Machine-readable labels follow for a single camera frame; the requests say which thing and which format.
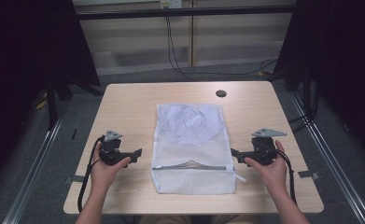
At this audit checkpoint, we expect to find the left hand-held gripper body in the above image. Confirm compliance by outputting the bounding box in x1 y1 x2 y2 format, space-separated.
98 130 137 168

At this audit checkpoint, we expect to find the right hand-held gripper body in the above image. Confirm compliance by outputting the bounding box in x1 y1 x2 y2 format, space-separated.
237 127 288 167

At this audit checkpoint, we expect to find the white mesh laundry bag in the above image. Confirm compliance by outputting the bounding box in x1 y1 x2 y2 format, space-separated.
150 103 247 196

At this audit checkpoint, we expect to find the person's left hand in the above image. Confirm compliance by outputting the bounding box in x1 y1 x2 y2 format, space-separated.
91 141 133 194

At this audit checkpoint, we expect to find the person's right hand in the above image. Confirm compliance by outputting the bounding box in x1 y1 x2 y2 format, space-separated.
244 139 288 196

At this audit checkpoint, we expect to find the grey tape strip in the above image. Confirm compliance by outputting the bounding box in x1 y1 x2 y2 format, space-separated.
63 175 87 185
297 170 321 181

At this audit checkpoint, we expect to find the crumpled white garment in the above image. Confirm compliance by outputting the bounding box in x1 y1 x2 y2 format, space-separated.
161 104 223 147

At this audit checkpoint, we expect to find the black metal stand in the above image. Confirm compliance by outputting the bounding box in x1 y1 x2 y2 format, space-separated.
45 76 75 131

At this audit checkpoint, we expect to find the black curtain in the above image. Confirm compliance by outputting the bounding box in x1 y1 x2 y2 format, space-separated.
273 0 365 164
0 0 101 189

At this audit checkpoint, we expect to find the black horizontal bar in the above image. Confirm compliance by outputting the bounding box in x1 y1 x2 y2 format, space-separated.
77 5 297 21

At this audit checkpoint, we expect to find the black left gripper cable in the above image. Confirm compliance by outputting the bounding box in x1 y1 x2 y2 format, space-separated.
77 134 106 214

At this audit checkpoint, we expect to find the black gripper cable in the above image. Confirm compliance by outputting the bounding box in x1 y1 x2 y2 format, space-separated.
275 148 298 205
77 134 106 214

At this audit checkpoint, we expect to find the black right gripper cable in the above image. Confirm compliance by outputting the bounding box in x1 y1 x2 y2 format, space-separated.
275 148 298 205

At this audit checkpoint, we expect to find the bundle of black cables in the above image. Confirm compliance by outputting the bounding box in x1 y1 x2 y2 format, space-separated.
287 82 320 134

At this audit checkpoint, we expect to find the silver floor rail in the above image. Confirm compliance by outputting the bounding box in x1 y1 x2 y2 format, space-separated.
2 106 66 224
288 91 365 224

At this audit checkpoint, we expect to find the long black floor cable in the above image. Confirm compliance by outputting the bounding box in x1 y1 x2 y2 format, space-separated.
167 16 279 82

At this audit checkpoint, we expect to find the yellow cable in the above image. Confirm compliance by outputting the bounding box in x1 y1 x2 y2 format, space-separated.
34 89 49 110

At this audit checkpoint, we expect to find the black hanging cable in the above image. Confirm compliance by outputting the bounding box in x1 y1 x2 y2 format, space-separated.
165 16 197 82

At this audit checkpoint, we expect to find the white wall outlet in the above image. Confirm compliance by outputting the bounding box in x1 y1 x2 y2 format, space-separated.
160 0 184 9

